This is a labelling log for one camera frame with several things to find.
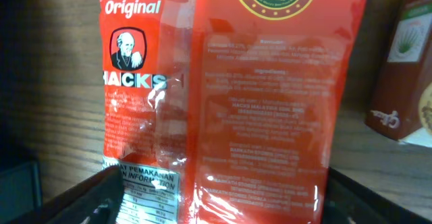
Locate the red Hacks candy bag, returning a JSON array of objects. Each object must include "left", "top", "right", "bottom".
[{"left": 99, "top": 0, "right": 367, "bottom": 224}]

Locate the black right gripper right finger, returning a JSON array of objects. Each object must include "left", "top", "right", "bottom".
[{"left": 322, "top": 168, "right": 431, "bottom": 224}]

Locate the brown Pocky box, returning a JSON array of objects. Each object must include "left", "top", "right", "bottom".
[{"left": 365, "top": 0, "right": 431, "bottom": 147}]

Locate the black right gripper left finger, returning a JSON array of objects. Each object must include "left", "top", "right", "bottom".
[{"left": 6, "top": 165, "right": 125, "bottom": 224}]

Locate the dark green box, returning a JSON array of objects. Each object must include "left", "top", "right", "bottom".
[{"left": 1, "top": 160, "right": 43, "bottom": 223}]

